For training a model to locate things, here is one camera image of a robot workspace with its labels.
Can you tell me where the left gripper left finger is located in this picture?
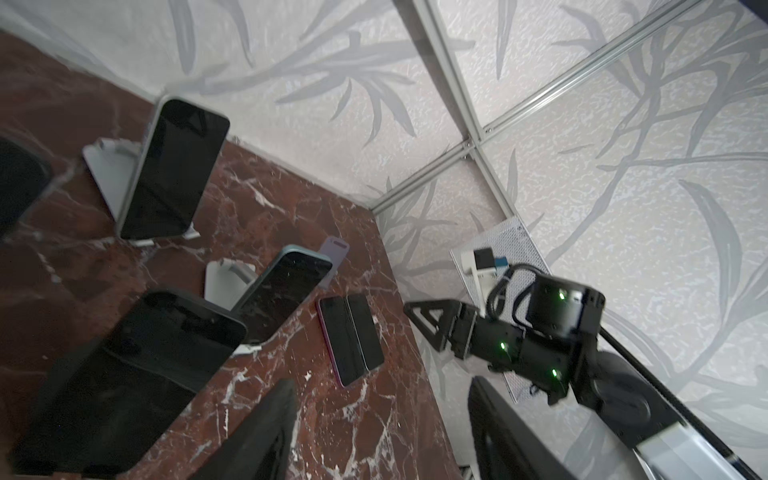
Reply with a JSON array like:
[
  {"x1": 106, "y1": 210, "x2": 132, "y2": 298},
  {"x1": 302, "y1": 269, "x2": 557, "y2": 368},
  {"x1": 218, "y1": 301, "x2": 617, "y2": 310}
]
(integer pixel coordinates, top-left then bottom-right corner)
[{"x1": 192, "y1": 379, "x2": 297, "y2": 479}]

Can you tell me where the black phone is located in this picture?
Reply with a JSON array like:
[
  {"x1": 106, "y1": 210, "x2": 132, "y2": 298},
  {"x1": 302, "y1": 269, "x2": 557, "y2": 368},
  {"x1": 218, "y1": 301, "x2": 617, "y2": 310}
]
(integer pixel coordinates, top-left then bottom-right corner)
[
  {"x1": 1, "y1": 138, "x2": 53, "y2": 238},
  {"x1": 8, "y1": 288, "x2": 248, "y2": 479}
]

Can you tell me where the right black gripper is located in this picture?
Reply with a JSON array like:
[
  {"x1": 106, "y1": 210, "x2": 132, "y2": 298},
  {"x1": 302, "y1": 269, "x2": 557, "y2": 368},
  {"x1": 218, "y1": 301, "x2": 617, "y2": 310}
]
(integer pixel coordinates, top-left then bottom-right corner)
[{"x1": 403, "y1": 274, "x2": 605, "y2": 405}]

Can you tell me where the teal-edged phone on white stand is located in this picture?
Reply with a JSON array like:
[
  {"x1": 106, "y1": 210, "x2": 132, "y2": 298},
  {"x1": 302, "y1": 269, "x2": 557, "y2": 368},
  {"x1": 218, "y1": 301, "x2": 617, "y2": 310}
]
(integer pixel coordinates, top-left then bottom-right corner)
[{"x1": 232, "y1": 245, "x2": 333, "y2": 345}]

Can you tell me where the white stand at back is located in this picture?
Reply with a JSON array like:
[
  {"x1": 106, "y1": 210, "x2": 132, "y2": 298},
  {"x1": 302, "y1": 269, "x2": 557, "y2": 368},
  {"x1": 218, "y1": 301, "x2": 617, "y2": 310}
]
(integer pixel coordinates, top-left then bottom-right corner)
[{"x1": 83, "y1": 138, "x2": 215, "y2": 246}]

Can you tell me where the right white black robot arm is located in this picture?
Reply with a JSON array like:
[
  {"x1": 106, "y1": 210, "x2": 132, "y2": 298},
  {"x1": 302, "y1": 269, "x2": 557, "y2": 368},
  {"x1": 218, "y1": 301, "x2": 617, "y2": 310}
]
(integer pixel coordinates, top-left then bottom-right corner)
[{"x1": 404, "y1": 270, "x2": 754, "y2": 479}]

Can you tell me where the purple-grey stand back right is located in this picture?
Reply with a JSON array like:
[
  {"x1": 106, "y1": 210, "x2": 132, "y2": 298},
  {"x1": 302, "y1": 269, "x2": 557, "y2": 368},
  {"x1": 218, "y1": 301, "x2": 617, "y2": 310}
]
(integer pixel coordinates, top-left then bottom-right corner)
[{"x1": 319, "y1": 236, "x2": 350, "y2": 290}]

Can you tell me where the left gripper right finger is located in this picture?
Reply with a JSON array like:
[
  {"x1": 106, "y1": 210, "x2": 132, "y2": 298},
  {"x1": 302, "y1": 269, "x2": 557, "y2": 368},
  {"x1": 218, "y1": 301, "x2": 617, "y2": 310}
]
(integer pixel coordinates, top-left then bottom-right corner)
[{"x1": 468, "y1": 376, "x2": 575, "y2": 480}]

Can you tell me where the purple-edged phone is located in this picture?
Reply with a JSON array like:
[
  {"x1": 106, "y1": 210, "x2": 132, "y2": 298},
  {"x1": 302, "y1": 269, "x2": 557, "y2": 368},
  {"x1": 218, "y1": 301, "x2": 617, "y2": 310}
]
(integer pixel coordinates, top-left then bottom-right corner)
[{"x1": 317, "y1": 296, "x2": 367, "y2": 388}]

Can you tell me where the white-edged phone at back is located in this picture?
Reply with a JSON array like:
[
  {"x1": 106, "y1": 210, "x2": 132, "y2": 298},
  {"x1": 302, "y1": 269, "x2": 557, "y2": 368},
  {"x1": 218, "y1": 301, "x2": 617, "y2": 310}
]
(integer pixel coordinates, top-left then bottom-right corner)
[{"x1": 116, "y1": 95, "x2": 230, "y2": 241}]

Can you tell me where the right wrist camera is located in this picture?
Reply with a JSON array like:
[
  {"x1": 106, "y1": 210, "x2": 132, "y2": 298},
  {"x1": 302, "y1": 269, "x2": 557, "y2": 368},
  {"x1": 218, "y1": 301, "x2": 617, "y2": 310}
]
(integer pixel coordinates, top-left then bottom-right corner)
[{"x1": 470, "y1": 247, "x2": 509, "y2": 301}]

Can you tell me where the white stand under teal phone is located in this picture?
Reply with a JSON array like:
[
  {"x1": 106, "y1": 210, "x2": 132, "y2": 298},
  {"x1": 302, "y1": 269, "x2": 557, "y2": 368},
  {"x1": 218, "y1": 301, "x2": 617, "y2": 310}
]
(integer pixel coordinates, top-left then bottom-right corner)
[{"x1": 204, "y1": 258, "x2": 258, "y2": 325}]

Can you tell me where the teal phone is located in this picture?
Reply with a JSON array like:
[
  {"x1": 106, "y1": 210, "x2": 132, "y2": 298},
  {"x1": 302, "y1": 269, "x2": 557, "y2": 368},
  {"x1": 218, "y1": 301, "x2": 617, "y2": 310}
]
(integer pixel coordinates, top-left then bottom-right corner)
[{"x1": 347, "y1": 293, "x2": 385, "y2": 371}]

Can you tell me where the white wire mesh basket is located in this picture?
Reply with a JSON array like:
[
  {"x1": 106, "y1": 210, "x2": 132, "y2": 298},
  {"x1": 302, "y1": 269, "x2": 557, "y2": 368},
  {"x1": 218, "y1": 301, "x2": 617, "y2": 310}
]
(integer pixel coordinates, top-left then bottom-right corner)
[{"x1": 450, "y1": 216, "x2": 548, "y2": 404}]

